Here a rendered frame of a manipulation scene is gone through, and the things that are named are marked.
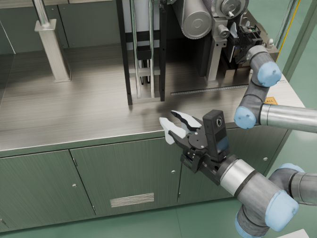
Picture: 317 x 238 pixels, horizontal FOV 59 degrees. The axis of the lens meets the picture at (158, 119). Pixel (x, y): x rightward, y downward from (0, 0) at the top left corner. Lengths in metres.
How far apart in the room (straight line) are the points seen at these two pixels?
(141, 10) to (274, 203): 0.71
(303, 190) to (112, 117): 0.76
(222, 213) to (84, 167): 1.01
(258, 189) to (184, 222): 1.32
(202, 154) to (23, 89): 0.98
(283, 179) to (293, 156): 1.60
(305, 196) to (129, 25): 0.74
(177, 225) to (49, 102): 1.09
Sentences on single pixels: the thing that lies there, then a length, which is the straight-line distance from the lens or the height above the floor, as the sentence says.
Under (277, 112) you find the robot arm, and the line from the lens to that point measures 0.99.
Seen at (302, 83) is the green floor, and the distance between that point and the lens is 2.99.
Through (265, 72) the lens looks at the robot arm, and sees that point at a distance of 1.02.
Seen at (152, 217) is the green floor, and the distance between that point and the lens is 1.92.
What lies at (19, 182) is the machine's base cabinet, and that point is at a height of 0.62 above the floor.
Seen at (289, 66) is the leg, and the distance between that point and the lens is 2.31.
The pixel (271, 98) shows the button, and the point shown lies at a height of 0.92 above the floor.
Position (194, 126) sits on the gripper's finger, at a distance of 0.71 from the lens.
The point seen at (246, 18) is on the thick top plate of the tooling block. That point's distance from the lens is 1.60.
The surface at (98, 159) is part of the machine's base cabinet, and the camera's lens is 1.30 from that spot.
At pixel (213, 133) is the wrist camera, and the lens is 0.62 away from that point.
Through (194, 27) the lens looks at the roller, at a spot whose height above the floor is 1.17.
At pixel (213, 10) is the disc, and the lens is 1.18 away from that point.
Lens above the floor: 1.78
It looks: 49 degrees down
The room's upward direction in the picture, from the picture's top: straight up
